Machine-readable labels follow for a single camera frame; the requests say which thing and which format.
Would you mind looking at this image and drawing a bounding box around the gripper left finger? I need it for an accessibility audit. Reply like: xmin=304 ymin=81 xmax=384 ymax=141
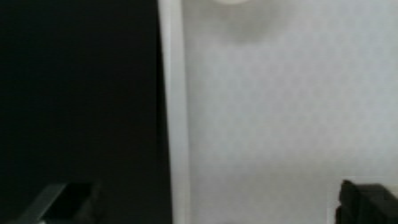
xmin=16 ymin=183 xmax=98 ymax=224

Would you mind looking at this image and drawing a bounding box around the white desk tabletop tray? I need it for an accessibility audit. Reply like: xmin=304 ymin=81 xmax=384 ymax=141
xmin=158 ymin=0 xmax=398 ymax=224

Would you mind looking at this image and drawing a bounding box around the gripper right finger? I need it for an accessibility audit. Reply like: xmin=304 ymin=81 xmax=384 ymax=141
xmin=334 ymin=180 xmax=398 ymax=224

